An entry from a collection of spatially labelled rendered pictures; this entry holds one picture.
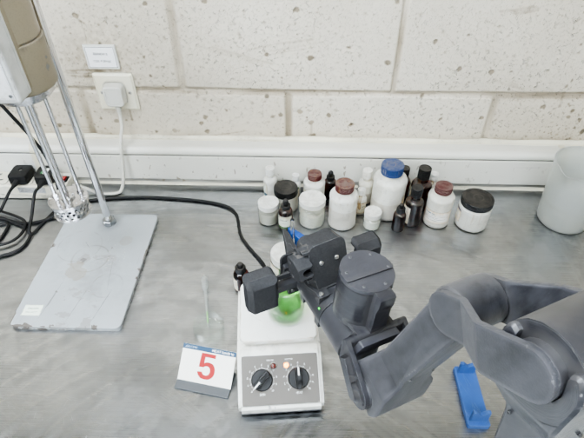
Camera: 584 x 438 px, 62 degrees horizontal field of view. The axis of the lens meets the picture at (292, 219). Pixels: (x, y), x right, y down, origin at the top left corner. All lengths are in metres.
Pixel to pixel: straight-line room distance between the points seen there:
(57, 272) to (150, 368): 0.30
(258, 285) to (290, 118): 0.60
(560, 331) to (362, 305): 0.24
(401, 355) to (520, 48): 0.79
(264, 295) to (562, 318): 0.37
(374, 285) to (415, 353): 0.09
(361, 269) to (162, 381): 0.46
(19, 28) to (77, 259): 0.48
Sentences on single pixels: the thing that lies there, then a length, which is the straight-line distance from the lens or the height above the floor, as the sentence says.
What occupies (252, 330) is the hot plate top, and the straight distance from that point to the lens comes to 0.78.
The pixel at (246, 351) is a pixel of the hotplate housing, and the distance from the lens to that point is 0.79.
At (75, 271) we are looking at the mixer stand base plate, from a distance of 1.05.
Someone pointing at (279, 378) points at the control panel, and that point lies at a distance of 0.78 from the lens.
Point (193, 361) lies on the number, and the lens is 0.84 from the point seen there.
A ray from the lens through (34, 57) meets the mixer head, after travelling 0.79.
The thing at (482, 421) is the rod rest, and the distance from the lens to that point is 0.84.
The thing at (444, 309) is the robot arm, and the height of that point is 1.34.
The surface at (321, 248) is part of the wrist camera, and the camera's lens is 0.55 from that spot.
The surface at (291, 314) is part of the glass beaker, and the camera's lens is 0.76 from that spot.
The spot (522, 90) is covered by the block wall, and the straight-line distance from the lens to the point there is 1.17.
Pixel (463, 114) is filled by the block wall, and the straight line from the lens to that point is 1.16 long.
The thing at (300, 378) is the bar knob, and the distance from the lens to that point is 0.77.
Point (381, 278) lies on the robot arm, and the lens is 0.50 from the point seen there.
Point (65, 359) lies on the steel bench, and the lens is 0.94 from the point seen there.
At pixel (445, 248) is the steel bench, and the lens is 1.07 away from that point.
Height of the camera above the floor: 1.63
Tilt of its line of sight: 42 degrees down
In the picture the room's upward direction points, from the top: straight up
